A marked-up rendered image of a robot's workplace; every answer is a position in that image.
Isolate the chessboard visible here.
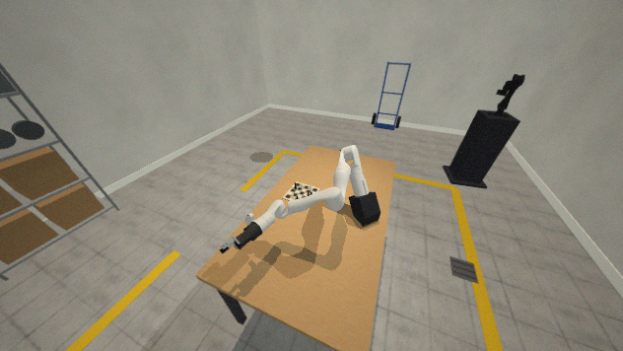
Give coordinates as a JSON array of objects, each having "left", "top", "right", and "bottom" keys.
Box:
[{"left": 283, "top": 181, "right": 320, "bottom": 201}]

